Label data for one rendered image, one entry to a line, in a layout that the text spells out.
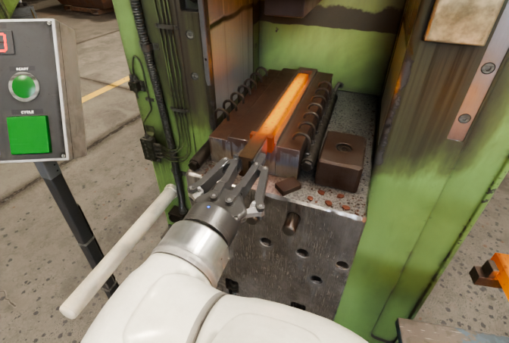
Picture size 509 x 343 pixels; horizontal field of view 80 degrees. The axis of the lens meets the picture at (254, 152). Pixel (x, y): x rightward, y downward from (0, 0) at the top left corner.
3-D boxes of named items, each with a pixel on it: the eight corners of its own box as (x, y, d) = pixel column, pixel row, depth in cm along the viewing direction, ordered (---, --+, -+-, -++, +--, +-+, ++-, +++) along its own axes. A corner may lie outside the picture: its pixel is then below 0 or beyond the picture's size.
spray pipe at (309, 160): (312, 174, 61) (313, 163, 60) (298, 171, 62) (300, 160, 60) (336, 101, 87) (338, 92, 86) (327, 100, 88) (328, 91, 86)
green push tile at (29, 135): (49, 153, 61) (45, 115, 60) (10, 154, 60) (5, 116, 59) (55, 152, 63) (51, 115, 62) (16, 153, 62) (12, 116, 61)
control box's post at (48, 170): (126, 322, 128) (-2, 81, 64) (118, 319, 129) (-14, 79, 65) (132, 314, 131) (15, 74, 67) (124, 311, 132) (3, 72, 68)
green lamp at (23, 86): (30, 101, 59) (20, 81, 57) (13, 98, 60) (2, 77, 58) (44, 95, 62) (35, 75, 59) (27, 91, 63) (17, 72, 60)
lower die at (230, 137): (296, 180, 64) (300, 147, 59) (210, 160, 69) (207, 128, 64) (329, 97, 95) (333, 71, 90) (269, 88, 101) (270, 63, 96)
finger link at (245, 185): (222, 200, 44) (230, 203, 44) (254, 157, 52) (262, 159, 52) (223, 218, 47) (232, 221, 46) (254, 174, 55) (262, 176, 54)
